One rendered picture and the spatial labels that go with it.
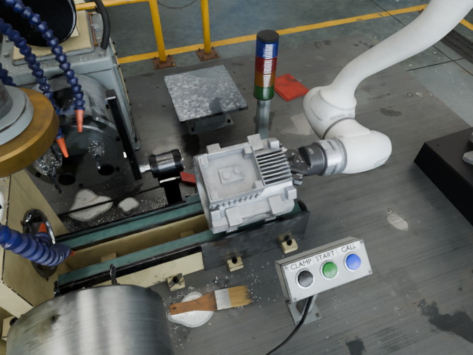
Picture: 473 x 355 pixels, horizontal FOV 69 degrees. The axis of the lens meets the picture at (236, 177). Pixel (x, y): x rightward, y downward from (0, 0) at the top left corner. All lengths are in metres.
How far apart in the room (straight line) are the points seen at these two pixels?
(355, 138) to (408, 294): 0.42
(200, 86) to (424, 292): 0.95
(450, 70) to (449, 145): 2.32
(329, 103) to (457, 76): 2.62
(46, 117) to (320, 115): 0.66
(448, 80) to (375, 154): 2.54
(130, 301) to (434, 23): 0.72
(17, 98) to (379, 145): 0.76
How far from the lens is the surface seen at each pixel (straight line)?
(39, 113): 0.60
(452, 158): 1.25
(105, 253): 0.98
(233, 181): 0.73
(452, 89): 3.34
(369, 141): 0.92
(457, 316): 1.06
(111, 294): 0.59
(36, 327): 0.61
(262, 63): 0.99
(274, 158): 0.78
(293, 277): 0.66
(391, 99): 1.56
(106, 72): 1.07
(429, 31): 0.79
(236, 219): 0.76
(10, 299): 0.74
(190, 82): 1.33
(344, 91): 0.96
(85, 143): 0.92
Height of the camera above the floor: 1.67
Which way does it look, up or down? 50 degrees down
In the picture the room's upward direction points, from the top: straight up
